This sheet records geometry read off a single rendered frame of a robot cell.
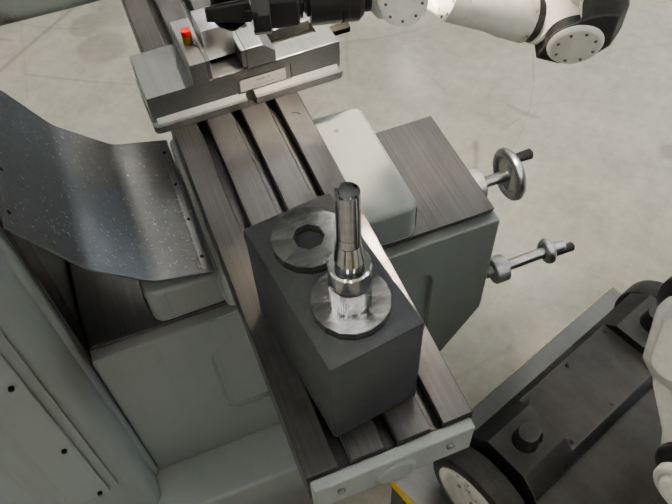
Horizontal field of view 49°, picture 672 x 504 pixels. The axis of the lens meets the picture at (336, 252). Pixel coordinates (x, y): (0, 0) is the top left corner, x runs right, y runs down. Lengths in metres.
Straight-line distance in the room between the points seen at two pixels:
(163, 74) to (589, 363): 0.92
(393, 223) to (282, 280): 0.49
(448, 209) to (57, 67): 2.01
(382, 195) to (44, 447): 0.73
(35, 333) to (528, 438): 0.79
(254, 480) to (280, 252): 0.95
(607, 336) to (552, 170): 1.14
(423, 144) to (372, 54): 1.41
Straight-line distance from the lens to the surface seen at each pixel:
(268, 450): 1.76
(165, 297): 1.24
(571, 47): 1.11
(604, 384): 1.44
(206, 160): 1.24
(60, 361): 1.24
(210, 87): 1.29
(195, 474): 1.76
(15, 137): 1.21
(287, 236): 0.87
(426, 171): 1.47
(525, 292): 2.22
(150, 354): 1.35
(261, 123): 1.29
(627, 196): 2.53
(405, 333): 0.81
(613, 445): 1.42
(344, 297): 0.77
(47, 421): 1.34
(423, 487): 1.51
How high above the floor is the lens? 1.83
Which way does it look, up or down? 54 degrees down
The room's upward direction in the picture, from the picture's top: 3 degrees counter-clockwise
